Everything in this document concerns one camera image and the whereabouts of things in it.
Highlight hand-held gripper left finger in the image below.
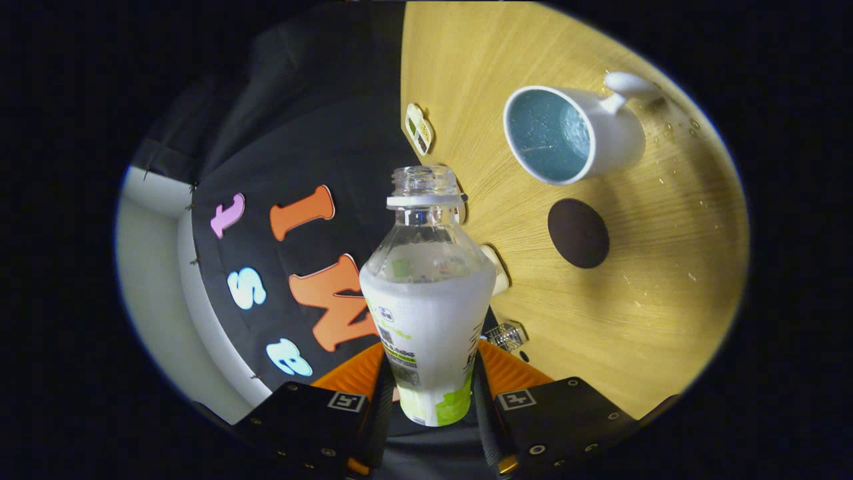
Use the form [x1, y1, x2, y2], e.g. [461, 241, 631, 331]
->
[233, 341, 401, 477]

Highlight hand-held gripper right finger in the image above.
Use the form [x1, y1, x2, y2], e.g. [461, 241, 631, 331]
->
[472, 339, 635, 475]

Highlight clear juice bottle white label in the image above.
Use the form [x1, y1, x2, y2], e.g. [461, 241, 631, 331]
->
[359, 165, 497, 427]

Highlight dark brown round coaster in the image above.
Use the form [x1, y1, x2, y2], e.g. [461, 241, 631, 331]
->
[547, 198, 610, 269]

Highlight white cup blue inside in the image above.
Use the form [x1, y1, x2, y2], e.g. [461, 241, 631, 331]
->
[503, 71, 660, 186]

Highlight white toaster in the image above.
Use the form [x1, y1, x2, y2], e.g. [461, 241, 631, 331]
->
[480, 244, 510, 296]

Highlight white divided condiment dish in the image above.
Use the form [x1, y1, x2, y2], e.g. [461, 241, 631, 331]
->
[405, 103, 434, 157]

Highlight wooden table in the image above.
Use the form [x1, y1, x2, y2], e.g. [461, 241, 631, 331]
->
[400, 0, 750, 421]

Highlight wire mesh holder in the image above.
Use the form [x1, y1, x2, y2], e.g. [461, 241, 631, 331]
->
[485, 320, 528, 353]

